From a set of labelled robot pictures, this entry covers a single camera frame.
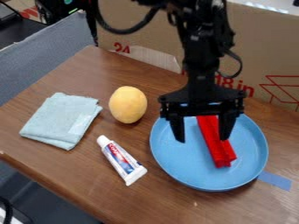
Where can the red star-shaped bar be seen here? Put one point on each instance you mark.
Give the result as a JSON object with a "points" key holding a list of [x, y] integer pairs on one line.
{"points": [[220, 150]]}

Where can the light blue folded cloth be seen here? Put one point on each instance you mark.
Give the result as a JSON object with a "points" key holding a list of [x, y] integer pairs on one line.
{"points": [[61, 119]]}

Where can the black device in background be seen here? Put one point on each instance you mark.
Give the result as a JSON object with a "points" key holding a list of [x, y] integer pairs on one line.
{"points": [[53, 10]]}

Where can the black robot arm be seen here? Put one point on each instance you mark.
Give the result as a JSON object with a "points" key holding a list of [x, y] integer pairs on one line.
{"points": [[207, 38]]}

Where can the yellow round fruit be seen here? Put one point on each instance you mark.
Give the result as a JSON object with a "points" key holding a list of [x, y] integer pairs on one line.
{"points": [[127, 104]]}

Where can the white toothpaste tube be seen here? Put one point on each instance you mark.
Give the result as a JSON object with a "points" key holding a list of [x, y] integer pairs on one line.
{"points": [[128, 168]]}

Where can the blue tape strip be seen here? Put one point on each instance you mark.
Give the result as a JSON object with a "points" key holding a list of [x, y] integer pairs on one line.
{"points": [[275, 180]]}

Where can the brown cardboard box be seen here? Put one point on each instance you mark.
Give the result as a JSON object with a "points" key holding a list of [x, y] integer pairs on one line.
{"points": [[266, 27]]}

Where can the grey fabric partition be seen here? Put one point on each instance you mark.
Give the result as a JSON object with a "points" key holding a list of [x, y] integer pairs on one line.
{"points": [[28, 59]]}

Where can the blue plate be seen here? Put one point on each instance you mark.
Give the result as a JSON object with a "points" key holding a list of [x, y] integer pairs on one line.
{"points": [[187, 162]]}

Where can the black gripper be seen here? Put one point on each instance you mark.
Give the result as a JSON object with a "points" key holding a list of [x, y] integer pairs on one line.
{"points": [[202, 98]]}

